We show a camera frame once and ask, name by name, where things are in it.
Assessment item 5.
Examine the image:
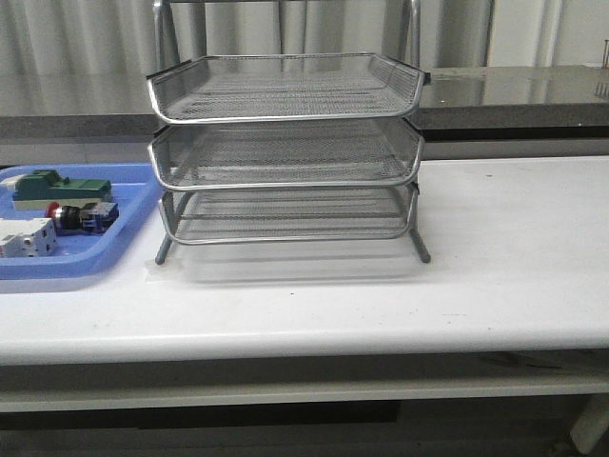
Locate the blue plastic tray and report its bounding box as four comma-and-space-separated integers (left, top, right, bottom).
1, 163, 161, 281

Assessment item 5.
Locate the silver bottom mesh tray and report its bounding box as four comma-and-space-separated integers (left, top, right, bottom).
159, 185, 418, 246

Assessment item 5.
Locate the dark grey back counter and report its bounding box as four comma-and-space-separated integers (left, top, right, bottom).
1, 66, 608, 141

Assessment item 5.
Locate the silver top mesh tray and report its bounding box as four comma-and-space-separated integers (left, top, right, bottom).
147, 52, 427, 125

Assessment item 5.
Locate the silver mesh tray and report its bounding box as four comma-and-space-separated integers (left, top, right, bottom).
159, 185, 418, 246
147, 52, 427, 125
148, 117, 424, 190

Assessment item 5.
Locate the green terminal block module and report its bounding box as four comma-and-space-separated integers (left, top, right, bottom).
12, 169, 112, 210

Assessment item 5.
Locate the silver metal rack frame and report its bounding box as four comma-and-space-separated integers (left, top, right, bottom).
152, 0, 431, 264

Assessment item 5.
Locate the red emergency push button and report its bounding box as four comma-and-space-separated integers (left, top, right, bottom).
45, 201, 119, 235

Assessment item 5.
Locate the white circuit breaker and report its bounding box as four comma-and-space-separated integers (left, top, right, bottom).
1, 218, 58, 258

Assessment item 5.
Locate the white table leg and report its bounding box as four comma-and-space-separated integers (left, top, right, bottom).
569, 393, 609, 455

